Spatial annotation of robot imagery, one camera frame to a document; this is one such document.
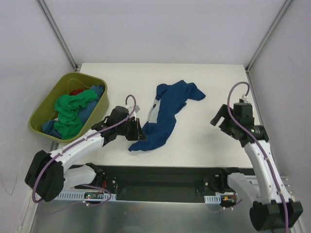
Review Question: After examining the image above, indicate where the aluminium frame rail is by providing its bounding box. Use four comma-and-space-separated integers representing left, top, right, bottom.
280, 176, 294, 196

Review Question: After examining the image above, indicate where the aluminium corner post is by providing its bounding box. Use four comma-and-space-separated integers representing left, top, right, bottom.
244, 0, 294, 73
36, 0, 79, 71

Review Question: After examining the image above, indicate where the right aluminium corner post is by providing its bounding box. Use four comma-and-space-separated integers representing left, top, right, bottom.
244, 0, 294, 73

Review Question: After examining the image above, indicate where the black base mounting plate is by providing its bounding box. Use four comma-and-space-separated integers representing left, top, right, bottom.
75, 165, 241, 202

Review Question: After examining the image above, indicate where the teal blue t shirt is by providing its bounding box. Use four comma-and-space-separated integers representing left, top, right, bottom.
42, 85, 104, 139

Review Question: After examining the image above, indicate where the left aluminium corner post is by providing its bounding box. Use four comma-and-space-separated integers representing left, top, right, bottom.
36, 0, 79, 71

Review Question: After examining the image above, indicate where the green t shirt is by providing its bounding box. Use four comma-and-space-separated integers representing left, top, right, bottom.
53, 89, 98, 140

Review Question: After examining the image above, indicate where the olive green plastic bin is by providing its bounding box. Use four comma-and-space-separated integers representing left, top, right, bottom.
29, 72, 109, 143

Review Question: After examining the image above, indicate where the right white cable duct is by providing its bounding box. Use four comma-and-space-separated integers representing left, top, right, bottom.
204, 195, 222, 204

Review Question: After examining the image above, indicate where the blue printed t shirt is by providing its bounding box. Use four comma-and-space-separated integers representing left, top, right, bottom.
128, 80, 206, 151

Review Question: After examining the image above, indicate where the red t shirt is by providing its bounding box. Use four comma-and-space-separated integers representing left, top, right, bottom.
69, 89, 84, 96

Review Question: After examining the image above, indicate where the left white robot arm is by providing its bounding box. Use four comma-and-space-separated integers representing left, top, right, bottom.
25, 106, 147, 203

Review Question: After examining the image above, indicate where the left white cable duct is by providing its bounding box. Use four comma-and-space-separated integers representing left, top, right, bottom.
54, 191, 117, 202

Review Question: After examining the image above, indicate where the white cable duct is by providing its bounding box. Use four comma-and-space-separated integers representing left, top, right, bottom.
204, 195, 222, 204
54, 191, 117, 202

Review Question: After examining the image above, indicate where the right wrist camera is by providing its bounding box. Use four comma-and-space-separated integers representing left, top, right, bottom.
239, 95, 251, 104

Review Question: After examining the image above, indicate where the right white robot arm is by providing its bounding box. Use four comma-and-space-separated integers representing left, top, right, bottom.
208, 101, 303, 232

